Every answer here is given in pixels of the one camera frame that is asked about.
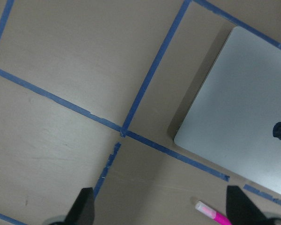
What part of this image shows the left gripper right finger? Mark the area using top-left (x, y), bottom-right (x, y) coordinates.
top-left (226, 186), bottom-right (275, 225)

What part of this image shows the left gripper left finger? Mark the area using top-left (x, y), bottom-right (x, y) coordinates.
top-left (63, 187), bottom-right (95, 225)

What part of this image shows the pink marker pen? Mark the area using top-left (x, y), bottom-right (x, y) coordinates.
top-left (195, 201), bottom-right (232, 225)

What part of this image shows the silver closed laptop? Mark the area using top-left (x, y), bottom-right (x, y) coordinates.
top-left (174, 27), bottom-right (281, 195)

